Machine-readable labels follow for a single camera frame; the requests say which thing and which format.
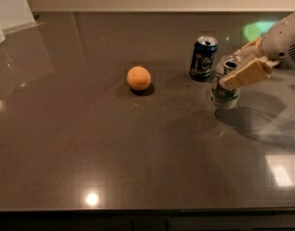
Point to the blue pepsi can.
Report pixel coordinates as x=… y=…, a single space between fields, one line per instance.
x=205 y=50

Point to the green white 7up can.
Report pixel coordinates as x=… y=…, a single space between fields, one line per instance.
x=220 y=97

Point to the orange ball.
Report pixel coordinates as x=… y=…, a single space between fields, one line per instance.
x=138 y=78

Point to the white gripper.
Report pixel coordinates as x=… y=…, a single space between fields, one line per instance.
x=280 y=44

